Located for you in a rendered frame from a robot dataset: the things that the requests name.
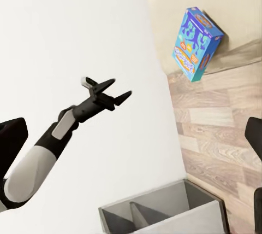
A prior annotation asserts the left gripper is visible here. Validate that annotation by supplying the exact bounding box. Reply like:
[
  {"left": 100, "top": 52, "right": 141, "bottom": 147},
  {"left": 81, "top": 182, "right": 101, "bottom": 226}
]
[{"left": 81, "top": 79, "right": 132, "bottom": 118}]

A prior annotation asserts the board game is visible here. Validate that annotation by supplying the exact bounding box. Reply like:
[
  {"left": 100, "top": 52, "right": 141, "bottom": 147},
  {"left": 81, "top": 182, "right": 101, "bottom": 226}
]
[{"left": 172, "top": 7, "right": 224, "bottom": 83}]

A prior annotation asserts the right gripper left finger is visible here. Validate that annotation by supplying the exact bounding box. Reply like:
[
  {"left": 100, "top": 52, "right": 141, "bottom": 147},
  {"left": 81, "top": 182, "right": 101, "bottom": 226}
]
[{"left": 0, "top": 117, "right": 28, "bottom": 182}]

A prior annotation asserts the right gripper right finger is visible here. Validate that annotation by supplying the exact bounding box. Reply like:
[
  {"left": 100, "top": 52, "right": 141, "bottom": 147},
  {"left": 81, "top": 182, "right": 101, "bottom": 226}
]
[{"left": 245, "top": 117, "right": 262, "bottom": 160}]

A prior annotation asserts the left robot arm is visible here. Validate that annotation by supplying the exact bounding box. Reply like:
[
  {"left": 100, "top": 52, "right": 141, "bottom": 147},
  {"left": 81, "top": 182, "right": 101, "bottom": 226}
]
[{"left": 0, "top": 77, "right": 132, "bottom": 213}]

